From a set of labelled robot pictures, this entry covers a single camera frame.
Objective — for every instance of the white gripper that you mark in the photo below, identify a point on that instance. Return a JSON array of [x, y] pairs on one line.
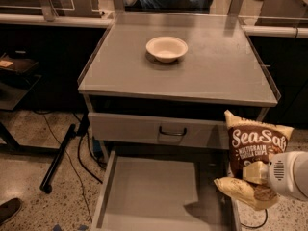
[[279, 174]]

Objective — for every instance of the brown sea salt chip bag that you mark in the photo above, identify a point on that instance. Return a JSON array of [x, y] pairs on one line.
[[251, 141]]

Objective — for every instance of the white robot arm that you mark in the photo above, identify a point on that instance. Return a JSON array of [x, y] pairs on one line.
[[301, 176]]

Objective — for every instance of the open grey middle drawer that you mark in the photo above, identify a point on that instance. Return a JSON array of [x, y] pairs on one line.
[[164, 192]]

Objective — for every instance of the grey top drawer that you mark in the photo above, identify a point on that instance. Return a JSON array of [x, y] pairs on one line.
[[145, 129]]

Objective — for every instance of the white paper bowl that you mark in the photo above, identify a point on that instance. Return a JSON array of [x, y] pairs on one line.
[[166, 49]]

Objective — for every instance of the black metal stand leg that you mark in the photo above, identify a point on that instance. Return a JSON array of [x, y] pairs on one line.
[[46, 184]]

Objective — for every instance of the dark shoe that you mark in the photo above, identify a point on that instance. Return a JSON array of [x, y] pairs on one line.
[[9, 209]]

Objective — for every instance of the black side table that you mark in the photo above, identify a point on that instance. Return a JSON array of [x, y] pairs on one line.
[[14, 89]]

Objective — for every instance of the dark box with label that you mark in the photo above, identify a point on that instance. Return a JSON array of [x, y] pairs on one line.
[[17, 66]]

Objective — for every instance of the black drawer handle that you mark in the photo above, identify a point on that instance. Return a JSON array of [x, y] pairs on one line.
[[174, 134]]

